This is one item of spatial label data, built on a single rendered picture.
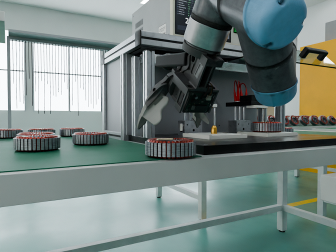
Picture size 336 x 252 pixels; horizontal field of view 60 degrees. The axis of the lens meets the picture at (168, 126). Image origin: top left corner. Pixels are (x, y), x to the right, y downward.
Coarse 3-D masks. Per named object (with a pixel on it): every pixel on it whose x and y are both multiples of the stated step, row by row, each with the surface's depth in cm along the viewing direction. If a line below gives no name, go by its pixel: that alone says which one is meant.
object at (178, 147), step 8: (152, 144) 60; (160, 144) 59; (168, 144) 58; (176, 144) 59; (184, 144) 59; (192, 144) 61; (152, 152) 60; (160, 152) 59; (168, 152) 58; (176, 152) 59; (184, 152) 59; (192, 152) 61
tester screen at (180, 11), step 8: (176, 0) 102; (184, 0) 104; (192, 0) 106; (176, 8) 102; (184, 8) 104; (192, 8) 106; (176, 16) 103; (184, 16) 104; (176, 24) 103; (184, 24) 104; (184, 32) 104
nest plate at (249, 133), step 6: (240, 132) 109; (246, 132) 106; (252, 132) 103; (258, 132) 102; (264, 132) 102; (270, 132) 102; (276, 132) 102; (282, 132) 102; (288, 132) 102; (294, 132) 104
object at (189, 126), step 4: (180, 120) 107; (184, 120) 105; (188, 120) 105; (192, 120) 106; (184, 124) 104; (188, 124) 105; (192, 124) 106; (200, 124) 108; (184, 128) 104; (188, 128) 105; (192, 128) 106; (196, 128) 107; (200, 128) 108; (180, 132) 107; (184, 132) 105; (188, 132) 105; (192, 132) 106; (196, 132) 107
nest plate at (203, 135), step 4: (200, 132) 102; (204, 132) 102; (208, 132) 102; (220, 132) 102; (224, 132) 102; (184, 136) 98; (188, 136) 95; (192, 136) 93; (196, 136) 91; (200, 136) 89; (204, 136) 88; (208, 136) 86; (212, 136) 86; (216, 136) 87; (220, 136) 88; (224, 136) 88; (228, 136) 89; (232, 136) 90; (236, 136) 91; (240, 136) 91; (244, 136) 92
